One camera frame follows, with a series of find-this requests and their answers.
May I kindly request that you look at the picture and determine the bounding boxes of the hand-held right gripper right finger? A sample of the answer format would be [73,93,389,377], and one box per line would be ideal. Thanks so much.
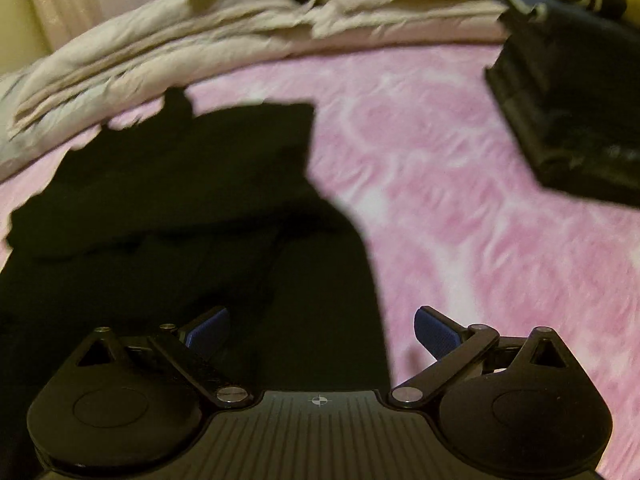
[385,305,576,408]

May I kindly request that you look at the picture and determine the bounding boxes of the dark grey folded garment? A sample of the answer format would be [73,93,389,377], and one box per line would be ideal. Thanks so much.
[500,100,640,206]

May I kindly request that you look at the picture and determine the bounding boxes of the black garment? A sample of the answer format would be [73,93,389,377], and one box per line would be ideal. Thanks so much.
[0,87,393,480]

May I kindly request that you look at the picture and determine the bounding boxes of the pink floral bed sheet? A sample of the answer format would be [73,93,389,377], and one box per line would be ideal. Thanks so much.
[0,42,640,480]

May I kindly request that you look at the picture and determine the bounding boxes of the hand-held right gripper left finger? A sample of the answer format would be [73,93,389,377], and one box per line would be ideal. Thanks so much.
[65,306,256,408]

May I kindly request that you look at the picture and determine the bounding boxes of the pink curtain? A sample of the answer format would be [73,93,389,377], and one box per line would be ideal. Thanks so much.
[25,0,201,56]

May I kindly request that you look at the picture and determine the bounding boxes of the pale pink folded cloth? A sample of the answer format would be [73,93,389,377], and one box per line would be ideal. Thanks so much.
[285,0,508,43]

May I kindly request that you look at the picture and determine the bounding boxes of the grey rolled duvet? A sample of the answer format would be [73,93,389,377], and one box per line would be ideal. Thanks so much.
[0,0,326,183]

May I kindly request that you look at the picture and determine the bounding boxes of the navy folded garment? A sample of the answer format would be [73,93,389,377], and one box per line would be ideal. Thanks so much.
[484,0,640,126]

